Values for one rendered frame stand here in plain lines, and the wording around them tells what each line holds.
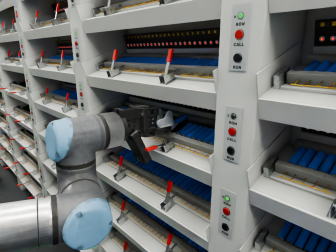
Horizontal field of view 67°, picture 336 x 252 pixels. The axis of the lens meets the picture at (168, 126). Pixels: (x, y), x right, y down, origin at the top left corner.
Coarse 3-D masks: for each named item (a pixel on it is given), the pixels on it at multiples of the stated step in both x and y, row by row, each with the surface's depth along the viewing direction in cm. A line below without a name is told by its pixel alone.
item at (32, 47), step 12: (24, 0) 138; (36, 0) 142; (48, 0) 147; (24, 12) 140; (48, 12) 148; (24, 36) 142; (24, 48) 144; (36, 48) 147; (48, 48) 152; (24, 72) 153; (36, 84) 151; (48, 84) 156; (36, 108) 154; (36, 120) 155; (36, 132) 158
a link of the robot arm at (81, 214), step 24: (72, 192) 50; (96, 192) 51; (0, 216) 42; (24, 216) 43; (48, 216) 44; (72, 216) 44; (96, 216) 46; (0, 240) 41; (24, 240) 42; (48, 240) 44; (72, 240) 45; (96, 240) 47
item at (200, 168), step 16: (128, 96) 109; (96, 112) 104; (192, 112) 85; (208, 112) 80; (208, 128) 80; (144, 144) 80; (160, 160) 76; (176, 160) 69; (192, 160) 67; (208, 160) 66; (192, 176) 68; (208, 176) 63
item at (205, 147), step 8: (160, 136) 80; (168, 136) 77; (176, 136) 75; (184, 136) 74; (184, 144) 73; (192, 144) 70; (200, 144) 69; (208, 144) 68; (192, 152) 69; (200, 152) 68; (208, 152) 67
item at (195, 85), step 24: (120, 48) 105; (144, 48) 96; (168, 48) 87; (192, 48) 79; (216, 48) 73; (96, 72) 98; (120, 72) 89; (144, 72) 83; (168, 72) 69; (192, 72) 68; (216, 72) 54; (144, 96) 76; (168, 96) 68; (192, 96) 62
